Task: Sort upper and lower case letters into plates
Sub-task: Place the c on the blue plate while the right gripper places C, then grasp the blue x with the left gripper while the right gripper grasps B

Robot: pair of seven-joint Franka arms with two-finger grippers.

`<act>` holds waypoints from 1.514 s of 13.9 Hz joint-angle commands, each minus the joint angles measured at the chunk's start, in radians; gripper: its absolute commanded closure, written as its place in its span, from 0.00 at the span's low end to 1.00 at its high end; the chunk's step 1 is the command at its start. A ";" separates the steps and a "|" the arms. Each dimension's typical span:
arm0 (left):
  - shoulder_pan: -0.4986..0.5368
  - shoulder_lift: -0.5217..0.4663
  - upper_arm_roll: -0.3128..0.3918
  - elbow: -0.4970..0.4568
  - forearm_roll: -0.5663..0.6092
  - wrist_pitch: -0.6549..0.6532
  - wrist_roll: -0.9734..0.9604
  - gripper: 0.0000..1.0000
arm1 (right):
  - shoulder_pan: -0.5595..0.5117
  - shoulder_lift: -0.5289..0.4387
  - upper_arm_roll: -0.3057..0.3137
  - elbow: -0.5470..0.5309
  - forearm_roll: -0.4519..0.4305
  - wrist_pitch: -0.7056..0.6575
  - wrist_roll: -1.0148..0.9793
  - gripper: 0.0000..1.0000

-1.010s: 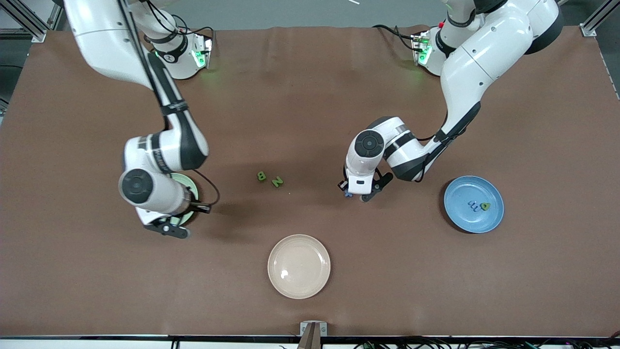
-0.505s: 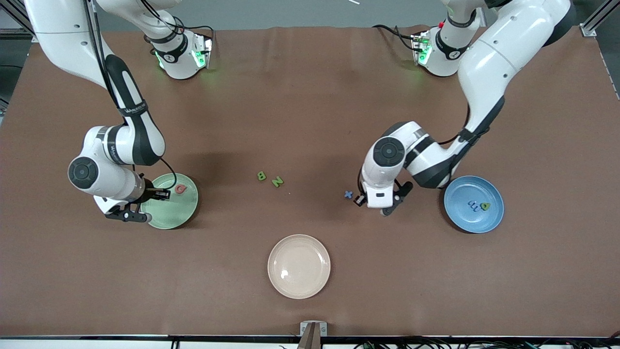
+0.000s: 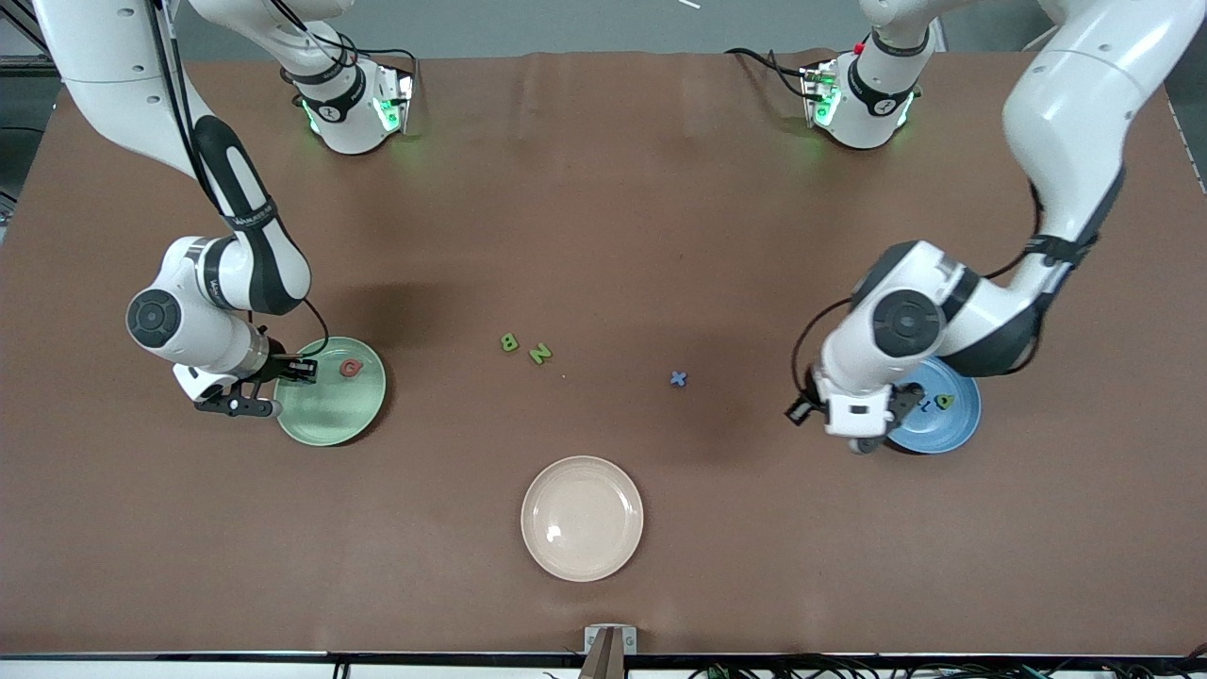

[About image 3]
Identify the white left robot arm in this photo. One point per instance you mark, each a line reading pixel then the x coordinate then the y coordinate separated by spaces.
pixel 1075 104

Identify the pink letter Q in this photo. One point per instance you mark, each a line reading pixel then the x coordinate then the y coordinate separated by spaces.
pixel 344 369

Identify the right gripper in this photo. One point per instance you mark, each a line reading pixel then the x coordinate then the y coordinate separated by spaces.
pixel 277 367

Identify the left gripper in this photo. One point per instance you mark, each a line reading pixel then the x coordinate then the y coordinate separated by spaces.
pixel 906 403

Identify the aluminium frame profile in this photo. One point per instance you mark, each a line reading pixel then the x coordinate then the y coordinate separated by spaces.
pixel 19 64

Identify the green letter B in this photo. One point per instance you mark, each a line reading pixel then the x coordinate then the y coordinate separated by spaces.
pixel 509 342

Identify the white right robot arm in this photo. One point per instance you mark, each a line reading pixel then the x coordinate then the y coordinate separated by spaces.
pixel 104 57

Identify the beige round plate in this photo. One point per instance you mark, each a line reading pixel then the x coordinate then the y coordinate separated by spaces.
pixel 582 519

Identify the green round plate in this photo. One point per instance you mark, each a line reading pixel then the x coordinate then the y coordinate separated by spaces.
pixel 330 415

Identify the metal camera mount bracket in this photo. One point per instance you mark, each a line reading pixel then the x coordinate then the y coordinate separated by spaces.
pixel 610 641

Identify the blue round plate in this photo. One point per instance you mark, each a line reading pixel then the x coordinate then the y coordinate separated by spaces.
pixel 948 434

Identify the brown table mat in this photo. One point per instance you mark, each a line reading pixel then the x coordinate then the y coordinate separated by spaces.
pixel 603 236

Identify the green letter N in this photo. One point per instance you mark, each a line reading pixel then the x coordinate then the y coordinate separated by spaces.
pixel 539 354

